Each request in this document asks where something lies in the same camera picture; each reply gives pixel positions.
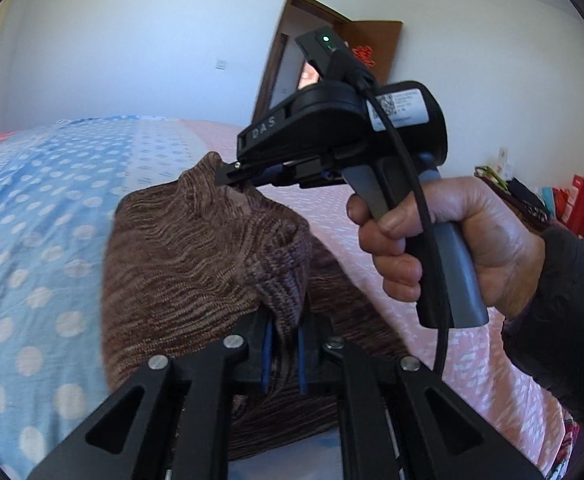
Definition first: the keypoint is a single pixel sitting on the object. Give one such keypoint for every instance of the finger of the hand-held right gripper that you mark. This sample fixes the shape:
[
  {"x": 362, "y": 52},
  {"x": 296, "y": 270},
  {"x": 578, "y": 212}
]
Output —
[{"x": 272, "y": 169}]

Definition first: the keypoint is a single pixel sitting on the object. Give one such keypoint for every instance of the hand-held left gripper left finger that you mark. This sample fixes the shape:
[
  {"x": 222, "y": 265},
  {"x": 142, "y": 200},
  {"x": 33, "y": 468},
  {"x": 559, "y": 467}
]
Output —
[{"x": 212, "y": 385}]

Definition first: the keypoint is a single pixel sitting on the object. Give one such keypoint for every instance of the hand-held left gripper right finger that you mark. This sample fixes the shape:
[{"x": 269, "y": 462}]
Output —
[{"x": 367, "y": 390}]

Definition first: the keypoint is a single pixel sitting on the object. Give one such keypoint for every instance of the brown knit sweater sun pattern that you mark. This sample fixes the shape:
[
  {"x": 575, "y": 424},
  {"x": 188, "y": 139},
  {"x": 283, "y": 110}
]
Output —
[{"x": 182, "y": 240}]

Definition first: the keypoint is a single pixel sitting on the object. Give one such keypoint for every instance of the person's right forearm dark sleeve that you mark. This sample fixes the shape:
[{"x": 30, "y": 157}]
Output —
[{"x": 567, "y": 320}]

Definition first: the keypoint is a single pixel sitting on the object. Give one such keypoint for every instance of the person's right hand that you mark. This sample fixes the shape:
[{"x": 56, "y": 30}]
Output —
[{"x": 492, "y": 250}]

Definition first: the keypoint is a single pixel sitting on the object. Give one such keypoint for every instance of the red paper door decoration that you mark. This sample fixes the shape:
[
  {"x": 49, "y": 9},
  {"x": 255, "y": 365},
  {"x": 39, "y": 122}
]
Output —
[{"x": 363, "y": 55}]

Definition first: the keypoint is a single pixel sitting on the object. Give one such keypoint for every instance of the brown wooden door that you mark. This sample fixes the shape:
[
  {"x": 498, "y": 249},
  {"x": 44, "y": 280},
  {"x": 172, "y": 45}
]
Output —
[{"x": 377, "y": 40}]

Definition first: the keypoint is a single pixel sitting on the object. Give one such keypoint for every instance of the wooden cabinet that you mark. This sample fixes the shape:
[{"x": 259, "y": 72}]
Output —
[{"x": 517, "y": 195}]

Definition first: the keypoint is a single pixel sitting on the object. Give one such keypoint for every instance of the red patterned quilt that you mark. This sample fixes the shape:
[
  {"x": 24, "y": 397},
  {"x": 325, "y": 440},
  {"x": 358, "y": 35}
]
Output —
[{"x": 574, "y": 440}]

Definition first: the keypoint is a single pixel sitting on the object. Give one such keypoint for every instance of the dotted patchwork bed sheet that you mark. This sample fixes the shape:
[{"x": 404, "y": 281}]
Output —
[{"x": 37, "y": 220}]

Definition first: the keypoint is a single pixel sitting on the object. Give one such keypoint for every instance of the red bags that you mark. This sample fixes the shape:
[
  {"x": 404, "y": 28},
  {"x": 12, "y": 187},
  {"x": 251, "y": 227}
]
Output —
[{"x": 579, "y": 207}]

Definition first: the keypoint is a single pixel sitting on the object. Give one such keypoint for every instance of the brown door frame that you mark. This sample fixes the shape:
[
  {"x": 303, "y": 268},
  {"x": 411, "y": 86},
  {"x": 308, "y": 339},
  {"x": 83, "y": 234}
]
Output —
[{"x": 282, "y": 35}]

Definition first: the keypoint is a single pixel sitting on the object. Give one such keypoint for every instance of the white wall switch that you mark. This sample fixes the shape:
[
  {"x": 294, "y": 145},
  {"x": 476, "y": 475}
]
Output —
[{"x": 221, "y": 64}]

